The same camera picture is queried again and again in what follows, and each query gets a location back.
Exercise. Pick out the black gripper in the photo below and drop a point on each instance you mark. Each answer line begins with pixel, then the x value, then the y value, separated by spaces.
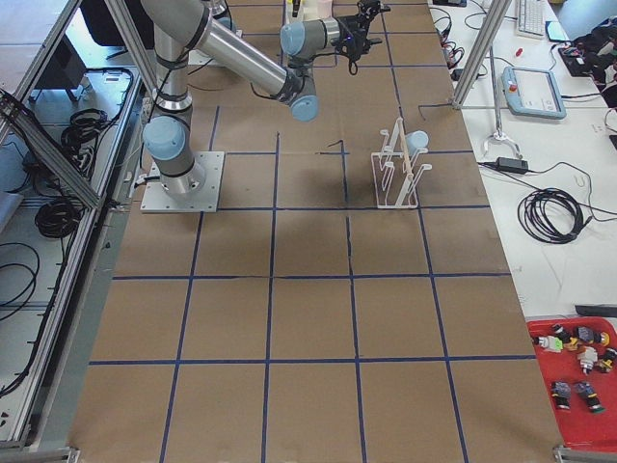
pixel 353 37

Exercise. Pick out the light blue plastic cup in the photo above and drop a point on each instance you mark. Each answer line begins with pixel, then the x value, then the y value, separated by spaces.
pixel 417 140

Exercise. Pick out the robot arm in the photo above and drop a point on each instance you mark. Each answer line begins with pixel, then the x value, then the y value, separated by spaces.
pixel 193 25

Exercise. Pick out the blue teach pendant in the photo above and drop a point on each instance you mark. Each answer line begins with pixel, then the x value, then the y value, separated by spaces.
pixel 532 92

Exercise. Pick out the white keyboard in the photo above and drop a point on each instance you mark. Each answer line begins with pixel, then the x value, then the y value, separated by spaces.
pixel 530 21

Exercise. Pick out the black power adapter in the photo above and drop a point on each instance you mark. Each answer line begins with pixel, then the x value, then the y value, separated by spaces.
pixel 512 165

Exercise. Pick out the red parts tray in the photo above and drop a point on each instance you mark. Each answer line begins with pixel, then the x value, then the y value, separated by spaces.
pixel 577 357

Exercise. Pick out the white wire cup rack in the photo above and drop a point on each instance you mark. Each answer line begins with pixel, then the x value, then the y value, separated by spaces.
pixel 396 172

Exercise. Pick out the aluminium frame post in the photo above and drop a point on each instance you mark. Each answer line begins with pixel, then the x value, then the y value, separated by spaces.
pixel 481 45

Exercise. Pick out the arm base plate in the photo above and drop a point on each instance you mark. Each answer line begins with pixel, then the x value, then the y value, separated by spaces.
pixel 196 191

